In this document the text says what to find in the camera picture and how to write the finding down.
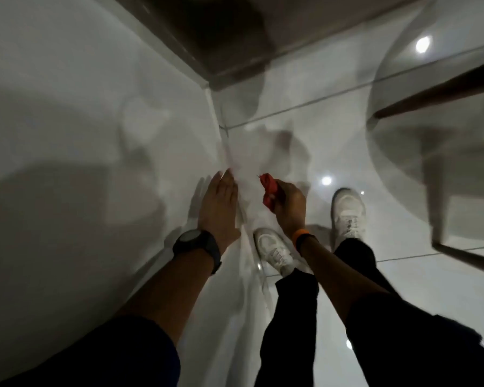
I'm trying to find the person's right hand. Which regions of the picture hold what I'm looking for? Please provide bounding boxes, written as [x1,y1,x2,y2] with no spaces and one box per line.
[272,179,307,238]

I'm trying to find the person's left hand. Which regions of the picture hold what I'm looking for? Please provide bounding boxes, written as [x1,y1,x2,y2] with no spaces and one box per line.
[197,169,242,255]

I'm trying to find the small red object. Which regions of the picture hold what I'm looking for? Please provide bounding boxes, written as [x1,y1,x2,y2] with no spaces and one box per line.
[259,173,285,210]

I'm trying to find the person's right forearm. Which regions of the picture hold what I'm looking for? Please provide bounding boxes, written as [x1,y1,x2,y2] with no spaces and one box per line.
[300,237,389,324]

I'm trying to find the person's left forearm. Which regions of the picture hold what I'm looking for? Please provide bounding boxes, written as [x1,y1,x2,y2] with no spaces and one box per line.
[115,248,223,347]

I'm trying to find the orange and black wristband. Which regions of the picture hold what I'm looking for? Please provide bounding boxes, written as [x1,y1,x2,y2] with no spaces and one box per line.
[291,228,319,255]

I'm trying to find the white left sneaker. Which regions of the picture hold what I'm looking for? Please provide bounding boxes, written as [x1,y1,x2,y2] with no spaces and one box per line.
[253,227,296,278]

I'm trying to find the white sneaker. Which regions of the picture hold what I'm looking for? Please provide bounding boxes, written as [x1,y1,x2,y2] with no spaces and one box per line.
[331,188,367,251]
[253,227,296,278]

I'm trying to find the black wristwatch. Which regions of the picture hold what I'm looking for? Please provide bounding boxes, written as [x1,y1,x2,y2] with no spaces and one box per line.
[172,229,223,275]

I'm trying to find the white right sneaker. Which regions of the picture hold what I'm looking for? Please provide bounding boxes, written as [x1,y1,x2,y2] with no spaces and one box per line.
[331,188,367,251]

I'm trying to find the round glass table top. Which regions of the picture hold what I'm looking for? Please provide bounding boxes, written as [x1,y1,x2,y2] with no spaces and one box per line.
[365,0,484,248]

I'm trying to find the black trousers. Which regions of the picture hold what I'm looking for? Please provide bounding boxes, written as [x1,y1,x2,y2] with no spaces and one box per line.
[253,238,397,387]

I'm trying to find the dark wooden door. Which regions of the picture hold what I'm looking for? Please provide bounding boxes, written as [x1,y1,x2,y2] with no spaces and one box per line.
[112,0,428,91]

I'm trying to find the dark shirt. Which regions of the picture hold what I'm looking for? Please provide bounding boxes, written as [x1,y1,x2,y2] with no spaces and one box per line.
[0,292,484,387]

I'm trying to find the wooden table frame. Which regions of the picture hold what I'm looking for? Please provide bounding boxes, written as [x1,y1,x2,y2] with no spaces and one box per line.
[373,56,484,279]

